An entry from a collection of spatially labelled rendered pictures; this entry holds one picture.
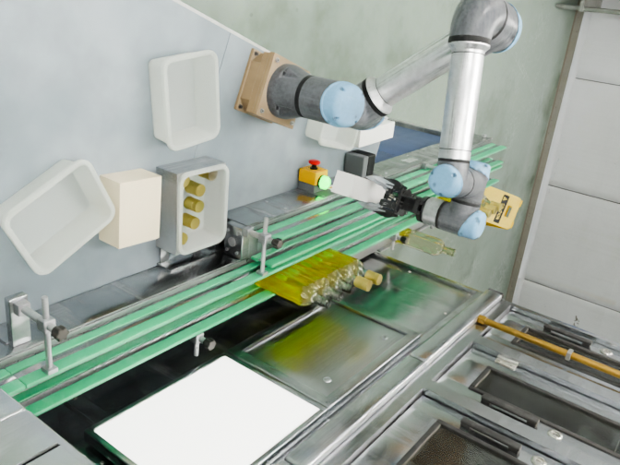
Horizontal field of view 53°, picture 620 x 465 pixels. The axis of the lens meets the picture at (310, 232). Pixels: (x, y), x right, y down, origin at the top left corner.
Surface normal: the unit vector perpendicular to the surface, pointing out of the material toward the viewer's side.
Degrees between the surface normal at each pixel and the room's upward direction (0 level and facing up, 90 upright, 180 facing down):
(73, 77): 0
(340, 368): 90
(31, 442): 90
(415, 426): 90
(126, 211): 0
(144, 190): 0
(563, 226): 90
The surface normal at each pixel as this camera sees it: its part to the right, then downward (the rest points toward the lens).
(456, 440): 0.10, -0.92
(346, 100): 0.70, 0.30
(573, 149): -0.60, 0.25
